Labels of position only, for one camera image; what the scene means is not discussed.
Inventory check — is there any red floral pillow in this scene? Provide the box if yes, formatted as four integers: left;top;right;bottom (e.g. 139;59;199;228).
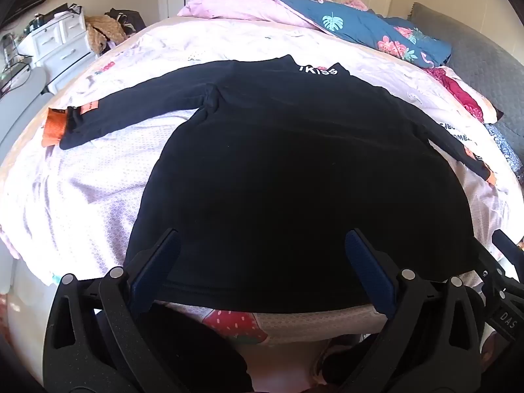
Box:
421;65;505;124

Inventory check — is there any black bag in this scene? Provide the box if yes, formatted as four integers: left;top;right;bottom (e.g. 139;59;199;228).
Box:
105;7;147;38

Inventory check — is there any grey side table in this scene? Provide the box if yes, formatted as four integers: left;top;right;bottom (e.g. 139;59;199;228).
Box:
0;65;55;166

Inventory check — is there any blue floral quilt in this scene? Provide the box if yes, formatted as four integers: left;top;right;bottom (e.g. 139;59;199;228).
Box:
262;0;453;68

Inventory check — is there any tan cloth pile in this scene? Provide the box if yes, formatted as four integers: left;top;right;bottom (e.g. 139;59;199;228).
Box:
84;15;128;56

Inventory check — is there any black long-sleeve shirt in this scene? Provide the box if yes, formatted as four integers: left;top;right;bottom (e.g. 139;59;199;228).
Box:
59;54;498;314

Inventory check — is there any blue patterned pillow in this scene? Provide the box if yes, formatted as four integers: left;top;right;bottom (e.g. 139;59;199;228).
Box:
485;122;524;181

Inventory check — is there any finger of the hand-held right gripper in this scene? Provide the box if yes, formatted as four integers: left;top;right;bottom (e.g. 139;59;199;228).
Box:
491;229;524;269

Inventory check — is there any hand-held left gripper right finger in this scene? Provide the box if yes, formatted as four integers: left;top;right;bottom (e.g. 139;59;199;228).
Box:
327;228;484;393

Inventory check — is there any grey padded headboard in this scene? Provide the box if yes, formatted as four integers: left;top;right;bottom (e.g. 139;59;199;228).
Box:
409;2;524;132

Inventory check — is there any white drawer cabinet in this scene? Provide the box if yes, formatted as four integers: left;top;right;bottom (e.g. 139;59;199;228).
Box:
18;6;100;96

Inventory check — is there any pink pillow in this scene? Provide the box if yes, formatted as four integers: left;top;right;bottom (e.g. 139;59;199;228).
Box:
177;0;328;30

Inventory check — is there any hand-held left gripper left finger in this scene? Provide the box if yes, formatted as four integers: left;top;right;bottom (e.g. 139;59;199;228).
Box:
42;227;183;393

